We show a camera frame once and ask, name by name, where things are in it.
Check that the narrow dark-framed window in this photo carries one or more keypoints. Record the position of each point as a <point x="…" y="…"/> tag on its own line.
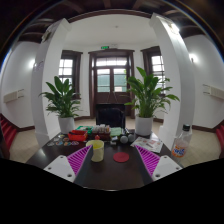
<point x="156" y="66"/>

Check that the flat round red coaster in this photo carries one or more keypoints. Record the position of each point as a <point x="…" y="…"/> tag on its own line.
<point x="121" y="157"/>

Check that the pale yellow cup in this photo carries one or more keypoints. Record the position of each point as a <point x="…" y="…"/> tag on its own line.
<point x="96" y="151"/>

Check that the green exit sign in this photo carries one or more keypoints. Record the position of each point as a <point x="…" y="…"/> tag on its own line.
<point x="105" y="47"/>

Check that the printed paper leaflet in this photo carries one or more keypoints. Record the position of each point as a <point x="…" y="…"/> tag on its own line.
<point x="146" y="144"/>

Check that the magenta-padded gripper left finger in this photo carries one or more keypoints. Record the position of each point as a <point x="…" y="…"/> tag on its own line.
<point x="60" y="166"/>

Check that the black chair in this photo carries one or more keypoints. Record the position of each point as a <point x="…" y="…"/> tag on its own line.
<point x="110" y="116"/>

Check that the wide dark-framed window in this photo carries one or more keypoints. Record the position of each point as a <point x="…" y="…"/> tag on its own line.
<point x="66" y="68"/>

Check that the clear orange soda bottle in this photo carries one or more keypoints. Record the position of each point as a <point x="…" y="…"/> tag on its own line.
<point x="181" y="146"/>

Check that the dark wooden double door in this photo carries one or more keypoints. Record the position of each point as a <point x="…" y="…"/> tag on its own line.
<point x="111" y="95"/>

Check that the green packet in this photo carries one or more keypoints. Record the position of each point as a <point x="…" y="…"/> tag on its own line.
<point x="116" y="131"/>

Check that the red carpeted stairs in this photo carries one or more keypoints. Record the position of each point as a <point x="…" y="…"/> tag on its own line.
<point x="7" y="131"/>
<point x="220" y="140"/>

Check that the large potted green plant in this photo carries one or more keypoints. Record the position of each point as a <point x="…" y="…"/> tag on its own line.
<point x="144" y="125"/>

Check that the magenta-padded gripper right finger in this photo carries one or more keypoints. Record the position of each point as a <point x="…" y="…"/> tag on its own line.
<point x="165" y="166"/>

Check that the red box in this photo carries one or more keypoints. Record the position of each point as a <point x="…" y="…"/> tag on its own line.
<point x="77" y="136"/>

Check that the green flat box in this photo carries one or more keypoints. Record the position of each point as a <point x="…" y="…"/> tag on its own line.
<point x="83" y="128"/>

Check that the white wall radiator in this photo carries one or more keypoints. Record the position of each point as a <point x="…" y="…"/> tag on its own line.
<point x="215" y="91"/>
<point x="13" y="96"/>

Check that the small potted green plant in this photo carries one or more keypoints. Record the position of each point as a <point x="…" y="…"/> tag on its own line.
<point x="66" y="125"/>

